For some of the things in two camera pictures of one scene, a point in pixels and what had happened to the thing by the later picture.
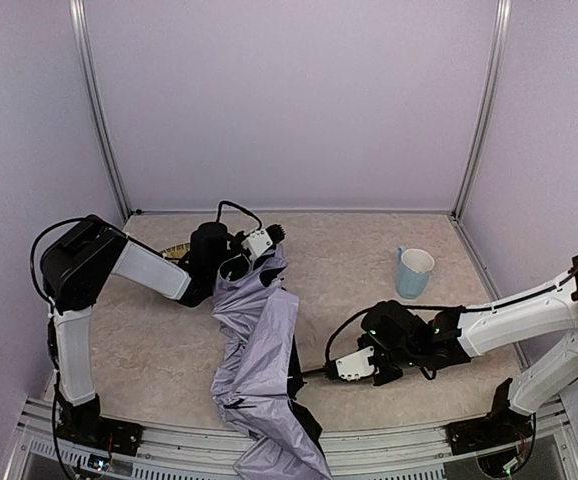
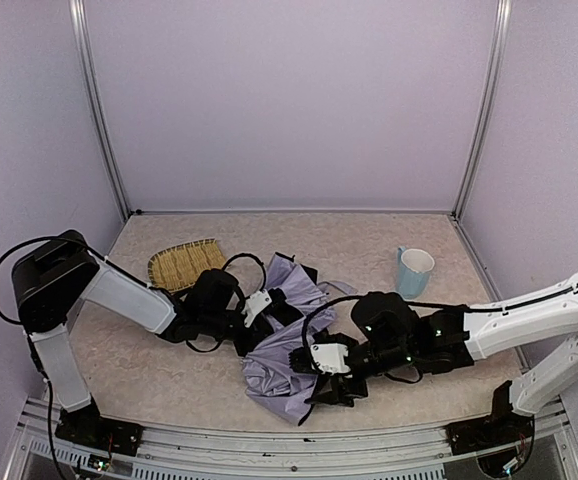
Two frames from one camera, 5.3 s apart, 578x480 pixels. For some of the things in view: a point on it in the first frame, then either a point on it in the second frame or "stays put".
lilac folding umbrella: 257,376 to 272,373
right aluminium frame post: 493,90 stays put
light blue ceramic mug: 413,270 stays put
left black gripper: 239,265 to 276,304
